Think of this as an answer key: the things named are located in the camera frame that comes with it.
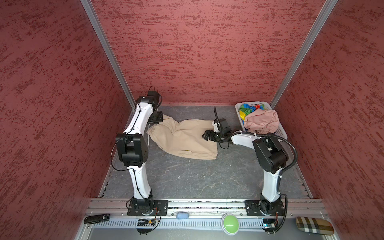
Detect aluminium front rail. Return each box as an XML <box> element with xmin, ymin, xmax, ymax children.
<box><xmin>85</xmin><ymin>198</ymin><xmax>329</xmax><ymax>219</ymax></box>

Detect thick black cable conduit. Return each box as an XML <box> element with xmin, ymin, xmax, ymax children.
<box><xmin>212</xmin><ymin>106</ymin><xmax>298</xmax><ymax>233</ymax></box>

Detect black flat remote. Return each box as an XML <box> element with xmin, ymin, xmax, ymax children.
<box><xmin>84</xmin><ymin>214</ymin><xmax>111</xmax><ymax>225</ymax></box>

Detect pink shorts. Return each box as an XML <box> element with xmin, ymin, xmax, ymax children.
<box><xmin>244</xmin><ymin>109</ymin><xmax>280</xmax><ymax>135</ymax></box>

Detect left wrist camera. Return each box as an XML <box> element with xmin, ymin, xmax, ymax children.
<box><xmin>136</xmin><ymin>90</ymin><xmax>162</xmax><ymax>109</ymax></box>

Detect plaid glasses case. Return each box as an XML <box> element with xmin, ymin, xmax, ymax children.
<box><xmin>296</xmin><ymin>217</ymin><xmax>335</xmax><ymax>236</ymax></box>

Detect aluminium corner post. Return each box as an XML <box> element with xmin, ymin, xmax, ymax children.
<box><xmin>270</xmin><ymin>0</ymin><xmax>338</xmax><ymax>109</ymax></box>
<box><xmin>81</xmin><ymin>0</ymin><xmax>136</xmax><ymax>110</ymax></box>

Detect colourful shorts in basket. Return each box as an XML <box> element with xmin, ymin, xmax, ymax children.
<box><xmin>238</xmin><ymin>104</ymin><xmax>266</xmax><ymax>122</ymax></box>

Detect circuit board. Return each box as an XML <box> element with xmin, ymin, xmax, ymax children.
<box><xmin>262</xmin><ymin>219</ymin><xmax>279</xmax><ymax>234</ymax></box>
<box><xmin>136</xmin><ymin>219</ymin><xmax>158</xmax><ymax>235</ymax></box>

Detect right circuit board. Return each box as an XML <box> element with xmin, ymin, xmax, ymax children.
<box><xmin>262</xmin><ymin>219</ymin><xmax>279</xmax><ymax>234</ymax></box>

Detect small blue oval object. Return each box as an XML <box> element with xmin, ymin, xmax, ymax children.
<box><xmin>176</xmin><ymin>212</ymin><xmax>189</xmax><ymax>220</ymax></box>

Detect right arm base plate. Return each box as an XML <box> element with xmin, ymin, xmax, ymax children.
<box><xmin>245</xmin><ymin>199</ymin><xmax>285</xmax><ymax>217</ymax></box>

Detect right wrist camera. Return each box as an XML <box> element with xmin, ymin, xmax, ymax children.
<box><xmin>202</xmin><ymin>130</ymin><xmax>215</xmax><ymax>141</ymax></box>

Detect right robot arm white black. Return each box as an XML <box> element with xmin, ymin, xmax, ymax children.
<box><xmin>202</xmin><ymin>119</ymin><xmax>289</xmax><ymax>216</ymax></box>

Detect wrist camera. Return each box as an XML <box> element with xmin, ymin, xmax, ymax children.
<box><xmin>136</xmin><ymin>90</ymin><xmax>162</xmax><ymax>109</ymax></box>
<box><xmin>202</xmin><ymin>130</ymin><xmax>215</xmax><ymax>141</ymax></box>

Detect green round button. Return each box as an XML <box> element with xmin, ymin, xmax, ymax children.
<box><xmin>221</xmin><ymin>213</ymin><xmax>240</xmax><ymax>236</ymax></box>

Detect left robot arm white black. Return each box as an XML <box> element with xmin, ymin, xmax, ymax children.
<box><xmin>116</xmin><ymin>91</ymin><xmax>163</xmax><ymax>215</ymax></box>

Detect aluminium corner post left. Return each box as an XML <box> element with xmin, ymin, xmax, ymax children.
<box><xmin>81</xmin><ymin>0</ymin><xmax>136</xmax><ymax>110</ymax></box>

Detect beige shorts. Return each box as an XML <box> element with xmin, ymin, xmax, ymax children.
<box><xmin>147</xmin><ymin>115</ymin><xmax>218</xmax><ymax>160</ymax></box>

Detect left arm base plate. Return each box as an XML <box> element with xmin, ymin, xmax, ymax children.
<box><xmin>127</xmin><ymin>199</ymin><xmax>169</xmax><ymax>217</ymax></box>

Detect left circuit board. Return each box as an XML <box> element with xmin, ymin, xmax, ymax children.
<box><xmin>136</xmin><ymin>219</ymin><xmax>158</xmax><ymax>235</ymax></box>

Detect aluminium corner post right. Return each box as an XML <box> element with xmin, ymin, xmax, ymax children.
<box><xmin>270</xmin><ymin>0</ymin><xmax>338</xmax><ymax>109</ymax></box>

